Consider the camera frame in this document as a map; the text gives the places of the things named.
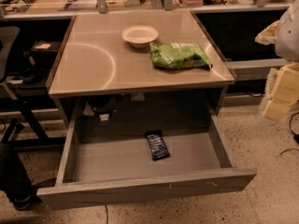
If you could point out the black box with label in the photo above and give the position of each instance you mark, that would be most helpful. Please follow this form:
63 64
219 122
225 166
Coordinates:
45 49

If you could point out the white paper bowl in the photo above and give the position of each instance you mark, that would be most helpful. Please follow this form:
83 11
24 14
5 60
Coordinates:
139 36

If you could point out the dark object lower left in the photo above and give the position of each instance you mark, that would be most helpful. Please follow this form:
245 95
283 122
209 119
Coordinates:
14 180

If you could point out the green chip bag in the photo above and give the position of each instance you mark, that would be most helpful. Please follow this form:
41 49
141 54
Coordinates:
178 56

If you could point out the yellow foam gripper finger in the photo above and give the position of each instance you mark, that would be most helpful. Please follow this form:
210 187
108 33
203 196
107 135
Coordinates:
281 91

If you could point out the grey open drawer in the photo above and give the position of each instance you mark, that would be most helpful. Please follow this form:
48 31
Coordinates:
109 162

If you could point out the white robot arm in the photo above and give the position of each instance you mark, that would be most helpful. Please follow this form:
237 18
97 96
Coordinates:
284 34

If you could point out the black office chair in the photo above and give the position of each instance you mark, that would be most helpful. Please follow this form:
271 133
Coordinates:
8 36

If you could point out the grey counter cabinet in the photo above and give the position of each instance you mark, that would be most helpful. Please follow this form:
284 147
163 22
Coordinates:
94 59

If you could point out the dark blue rxbar wrapper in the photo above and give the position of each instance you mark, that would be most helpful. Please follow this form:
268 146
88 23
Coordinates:
157 145

